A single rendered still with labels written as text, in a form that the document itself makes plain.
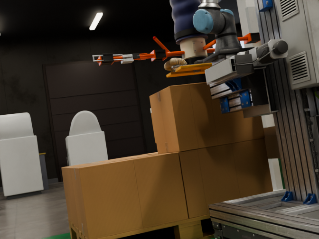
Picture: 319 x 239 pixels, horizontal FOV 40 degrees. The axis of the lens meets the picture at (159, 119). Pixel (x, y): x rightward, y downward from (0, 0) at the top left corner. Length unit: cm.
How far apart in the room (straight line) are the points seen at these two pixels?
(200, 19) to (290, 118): 67
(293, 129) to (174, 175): 78
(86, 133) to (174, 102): 575
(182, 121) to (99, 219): 75
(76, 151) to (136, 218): 574
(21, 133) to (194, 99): 634
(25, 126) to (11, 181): 107
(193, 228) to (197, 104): 74
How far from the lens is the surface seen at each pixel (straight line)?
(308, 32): 198
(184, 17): 289
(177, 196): 260
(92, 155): 821
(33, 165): 863
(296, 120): 217
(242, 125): 278
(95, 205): 247
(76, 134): 825
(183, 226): 262
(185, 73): 294
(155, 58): 280
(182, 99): 262
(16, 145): 862
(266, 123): 422
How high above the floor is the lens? 61
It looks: 3 degrees up
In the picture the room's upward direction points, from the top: 9 degrees counter-clockwise
